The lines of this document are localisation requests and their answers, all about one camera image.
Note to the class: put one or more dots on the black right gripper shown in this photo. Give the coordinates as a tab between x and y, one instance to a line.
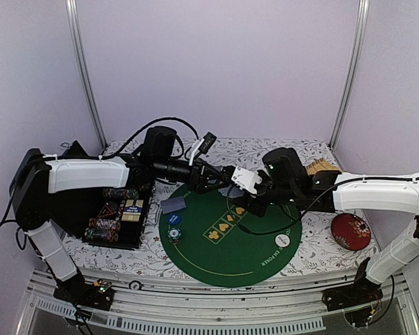
258	210

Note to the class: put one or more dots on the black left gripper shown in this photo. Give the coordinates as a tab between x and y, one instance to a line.
199	181

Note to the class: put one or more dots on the white dealer button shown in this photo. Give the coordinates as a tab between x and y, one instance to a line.
282	240

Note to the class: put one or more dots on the blue small blind button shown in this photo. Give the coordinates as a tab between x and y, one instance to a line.
174	219

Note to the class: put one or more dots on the blue playing card deck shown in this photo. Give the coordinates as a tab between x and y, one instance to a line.
231	192

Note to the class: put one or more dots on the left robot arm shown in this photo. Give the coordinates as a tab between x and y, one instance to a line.
39	177

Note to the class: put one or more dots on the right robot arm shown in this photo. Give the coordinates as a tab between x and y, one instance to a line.
285	180

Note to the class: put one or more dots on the boxed texas holdem cards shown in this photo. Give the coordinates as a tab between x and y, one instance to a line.
132	210

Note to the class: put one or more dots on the round green poker mat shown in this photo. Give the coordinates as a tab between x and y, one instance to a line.
225	246

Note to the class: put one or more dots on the far chip row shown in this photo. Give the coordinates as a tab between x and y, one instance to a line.
120	193

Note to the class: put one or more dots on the chip row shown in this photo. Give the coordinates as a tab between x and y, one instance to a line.
105	224
96	234
120	193

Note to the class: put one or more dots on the floral white tablecloth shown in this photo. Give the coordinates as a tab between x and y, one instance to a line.
318	253

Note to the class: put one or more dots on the red floral round pouch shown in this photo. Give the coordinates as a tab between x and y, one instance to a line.
350	231

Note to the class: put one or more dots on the black poker chip case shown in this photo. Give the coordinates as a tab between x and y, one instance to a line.
125	223

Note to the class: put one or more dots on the upper near chip row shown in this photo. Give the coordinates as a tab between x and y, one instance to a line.
105	224

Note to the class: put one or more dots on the lower near chip row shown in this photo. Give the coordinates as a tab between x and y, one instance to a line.
96	234

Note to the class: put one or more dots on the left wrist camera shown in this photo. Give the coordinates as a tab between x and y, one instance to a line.
201	146

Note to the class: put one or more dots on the chrome case handle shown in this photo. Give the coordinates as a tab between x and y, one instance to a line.
154	213

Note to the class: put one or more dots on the front aluminium rail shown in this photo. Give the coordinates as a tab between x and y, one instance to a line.
168	306

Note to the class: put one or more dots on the fallen chip on rail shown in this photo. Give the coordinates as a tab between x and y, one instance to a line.
135	285

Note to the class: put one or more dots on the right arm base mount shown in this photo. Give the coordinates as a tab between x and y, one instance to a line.
360	291

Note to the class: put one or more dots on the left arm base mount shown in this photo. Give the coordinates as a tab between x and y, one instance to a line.
78	292

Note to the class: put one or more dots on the left aluminium frame post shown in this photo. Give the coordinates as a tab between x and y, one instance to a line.
78	47

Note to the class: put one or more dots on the aluminium frame post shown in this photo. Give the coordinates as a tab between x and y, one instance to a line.
78	47
358	41

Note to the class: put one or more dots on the right aluminium frame post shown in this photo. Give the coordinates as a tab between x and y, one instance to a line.
358	41

